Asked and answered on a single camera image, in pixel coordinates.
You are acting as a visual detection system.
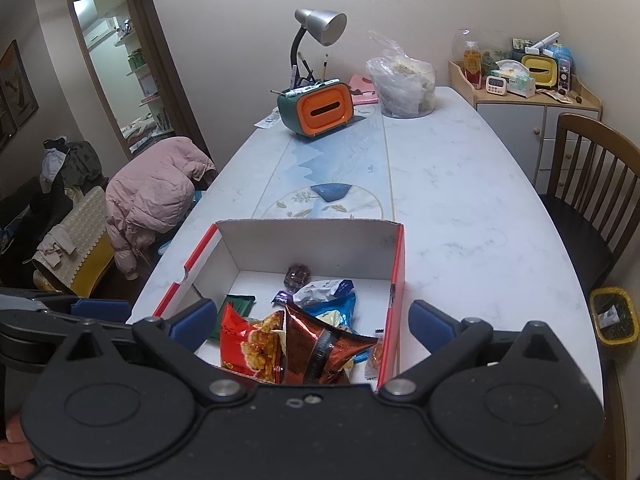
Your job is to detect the dark green snack packet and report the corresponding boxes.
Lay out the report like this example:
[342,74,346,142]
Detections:
[212,294,256,341]

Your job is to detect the blue cookie packet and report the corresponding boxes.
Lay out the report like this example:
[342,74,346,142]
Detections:
[272,290,357,335]

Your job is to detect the dark framed wall art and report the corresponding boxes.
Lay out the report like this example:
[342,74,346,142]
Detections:
[0,40,40,128]

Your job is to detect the dark clothes pile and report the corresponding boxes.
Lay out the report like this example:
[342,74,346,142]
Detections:
[40,136,103,193]

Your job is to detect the white cabinet wooden top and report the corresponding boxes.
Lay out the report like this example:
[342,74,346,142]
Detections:
[448,60,603,193]

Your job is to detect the brown wooden chair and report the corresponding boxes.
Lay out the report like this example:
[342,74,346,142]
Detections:
[537,112,640,291]

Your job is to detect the brown round candy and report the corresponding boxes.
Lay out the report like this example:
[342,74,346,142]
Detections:
[282,262,312,286]

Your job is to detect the green white wipes pack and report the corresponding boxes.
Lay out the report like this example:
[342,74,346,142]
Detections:
[495,60,537,97]

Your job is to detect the pink puffer jacket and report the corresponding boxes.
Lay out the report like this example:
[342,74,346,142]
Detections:
[105,136,217,281]

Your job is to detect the white thermometer gun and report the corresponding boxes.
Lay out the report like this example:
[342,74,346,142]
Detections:
[525,32,560,53]

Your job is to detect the silver desk lamp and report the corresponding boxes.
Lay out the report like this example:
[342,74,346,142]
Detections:
[290,8,348,83]

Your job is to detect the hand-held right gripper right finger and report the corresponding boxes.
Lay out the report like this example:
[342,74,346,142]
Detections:
[379,300,576,402]

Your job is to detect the yellow bench cream cushion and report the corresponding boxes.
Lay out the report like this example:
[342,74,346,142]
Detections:
[32,185,116,298]

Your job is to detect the clear plastic tub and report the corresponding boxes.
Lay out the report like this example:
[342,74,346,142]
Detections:
[377,67,436,120]

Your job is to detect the yellow tissue box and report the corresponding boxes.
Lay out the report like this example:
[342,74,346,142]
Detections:
[521,54,559,85]

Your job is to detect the orange green tissue box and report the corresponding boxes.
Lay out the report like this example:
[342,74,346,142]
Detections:
[276,77,355,138]

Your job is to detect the beige cloth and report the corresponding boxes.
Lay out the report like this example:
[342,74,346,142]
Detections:
[32,225,76,268]

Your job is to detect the red orange snack bag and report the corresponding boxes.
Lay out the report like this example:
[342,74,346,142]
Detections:
[219,302,287,385]

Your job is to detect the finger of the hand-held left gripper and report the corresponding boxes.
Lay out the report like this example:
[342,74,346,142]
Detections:
[70,299,132,321]
[75,316,136,334]

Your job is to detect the clear plastic bag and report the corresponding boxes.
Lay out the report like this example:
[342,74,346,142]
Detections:
[366,30,436,116]

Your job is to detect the white cardboard box red edges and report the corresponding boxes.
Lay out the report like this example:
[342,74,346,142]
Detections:
[152,218,406,393]

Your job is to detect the yellow trash bin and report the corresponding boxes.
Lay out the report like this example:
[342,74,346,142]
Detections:
[590,286,640,348]

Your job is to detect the wooden door frame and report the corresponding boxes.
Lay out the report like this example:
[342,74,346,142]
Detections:
[65,0,211,163]

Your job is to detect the orange liquid bottle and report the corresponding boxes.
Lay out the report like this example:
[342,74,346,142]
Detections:
[462,41,482,83]

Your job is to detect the brown red foil snack bag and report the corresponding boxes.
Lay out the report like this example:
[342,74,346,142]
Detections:
[284,305,378,386]

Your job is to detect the person's left hand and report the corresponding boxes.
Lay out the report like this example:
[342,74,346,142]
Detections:
[0,417,36,478]

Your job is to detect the small clear biscuit packet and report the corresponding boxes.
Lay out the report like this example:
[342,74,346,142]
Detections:
[364,332,387,381]

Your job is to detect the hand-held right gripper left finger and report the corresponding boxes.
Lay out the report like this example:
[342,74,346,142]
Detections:
[47,299,248,403]

